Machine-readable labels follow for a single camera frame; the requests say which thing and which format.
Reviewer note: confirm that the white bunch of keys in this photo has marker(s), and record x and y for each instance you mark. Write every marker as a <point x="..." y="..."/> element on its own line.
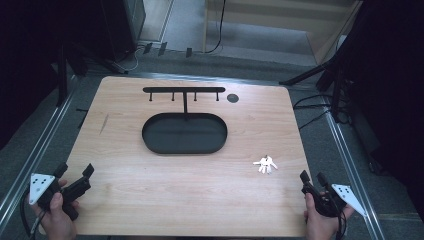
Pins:
<point x="265" y="164"/>

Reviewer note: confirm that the black tape strip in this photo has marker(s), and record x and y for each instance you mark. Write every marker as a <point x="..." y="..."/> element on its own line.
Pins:
<point x="189" y="52"/>
<point x="162" y="48"/>
<point x="147" y="48"/>

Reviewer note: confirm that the person's right hand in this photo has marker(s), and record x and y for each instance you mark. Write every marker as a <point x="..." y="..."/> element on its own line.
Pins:
<point x="320" y="226"/>

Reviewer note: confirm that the beige wooden furniture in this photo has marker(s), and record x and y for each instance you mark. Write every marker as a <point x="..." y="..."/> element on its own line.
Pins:
<point x="300" y="23"/>

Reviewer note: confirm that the black metal stand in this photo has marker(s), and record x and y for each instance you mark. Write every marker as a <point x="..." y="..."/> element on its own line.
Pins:
<point x="335" y="86"/>
<point x="62" y="76"/>

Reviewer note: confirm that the black key rack with tray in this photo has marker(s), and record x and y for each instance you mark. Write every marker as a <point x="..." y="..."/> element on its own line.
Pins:
<point x="184" y="133"/>

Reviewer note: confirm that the black round table grommet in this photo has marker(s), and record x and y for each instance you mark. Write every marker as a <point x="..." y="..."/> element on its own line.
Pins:
<point x="232" y="98"/>

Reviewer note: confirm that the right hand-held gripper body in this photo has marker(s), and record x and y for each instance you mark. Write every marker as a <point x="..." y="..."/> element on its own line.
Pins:
<point x="346" y="196"/>

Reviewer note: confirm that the metal floor rail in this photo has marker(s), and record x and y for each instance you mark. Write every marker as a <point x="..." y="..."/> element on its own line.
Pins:
<point x="353" y="173"/>
<point x="33" y="160"/>

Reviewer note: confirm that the person's left hand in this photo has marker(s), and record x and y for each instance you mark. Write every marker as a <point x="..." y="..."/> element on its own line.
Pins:
<point x="58" y="221"/>

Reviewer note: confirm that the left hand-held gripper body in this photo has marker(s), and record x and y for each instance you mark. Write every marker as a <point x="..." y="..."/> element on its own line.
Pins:
<point x="40" y="186"/>

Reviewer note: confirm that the black cabinet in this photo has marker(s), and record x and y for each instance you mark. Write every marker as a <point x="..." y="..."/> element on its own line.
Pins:
<point x="123" y="26"/>

